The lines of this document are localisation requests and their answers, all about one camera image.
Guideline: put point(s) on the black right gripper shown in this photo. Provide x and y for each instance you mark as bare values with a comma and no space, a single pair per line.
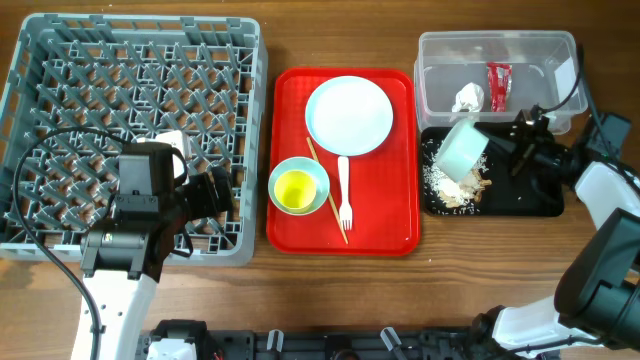
524,141

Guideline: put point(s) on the rice and nut scraps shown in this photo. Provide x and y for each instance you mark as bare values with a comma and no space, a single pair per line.
442,195

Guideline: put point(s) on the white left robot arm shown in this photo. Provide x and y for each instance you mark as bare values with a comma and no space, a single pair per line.
123,253

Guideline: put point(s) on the mint green bowl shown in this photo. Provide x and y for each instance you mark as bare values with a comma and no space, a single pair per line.
460,150

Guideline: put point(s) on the grey plastic dishwasher rack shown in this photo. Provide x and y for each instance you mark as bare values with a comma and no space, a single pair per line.
79,85

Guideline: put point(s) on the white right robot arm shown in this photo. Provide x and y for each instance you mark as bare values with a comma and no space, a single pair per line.
594,304

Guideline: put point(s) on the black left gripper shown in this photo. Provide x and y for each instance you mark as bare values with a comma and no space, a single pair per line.
208,206

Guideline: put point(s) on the white plastic fork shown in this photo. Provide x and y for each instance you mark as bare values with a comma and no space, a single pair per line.
345,210

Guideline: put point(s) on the black plastic tray bin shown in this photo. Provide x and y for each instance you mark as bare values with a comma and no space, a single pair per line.
530,193

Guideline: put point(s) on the light blue bowl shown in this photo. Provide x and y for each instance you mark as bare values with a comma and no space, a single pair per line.
310,166

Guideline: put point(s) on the crumpled white tissue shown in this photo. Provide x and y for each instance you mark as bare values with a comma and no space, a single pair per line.
469,99

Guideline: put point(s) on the clear plastic waste bin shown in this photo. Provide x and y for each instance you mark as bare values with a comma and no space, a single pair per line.
544,67

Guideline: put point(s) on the red snack wrapper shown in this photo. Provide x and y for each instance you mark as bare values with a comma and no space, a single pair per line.
499,80

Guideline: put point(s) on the yellow plastic cup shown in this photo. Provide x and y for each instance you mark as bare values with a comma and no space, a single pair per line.
295,191

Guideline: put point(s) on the light blue round plate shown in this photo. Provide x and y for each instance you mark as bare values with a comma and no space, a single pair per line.
349,115

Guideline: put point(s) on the red plastic tray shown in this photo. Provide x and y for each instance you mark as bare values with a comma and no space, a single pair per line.
384,184

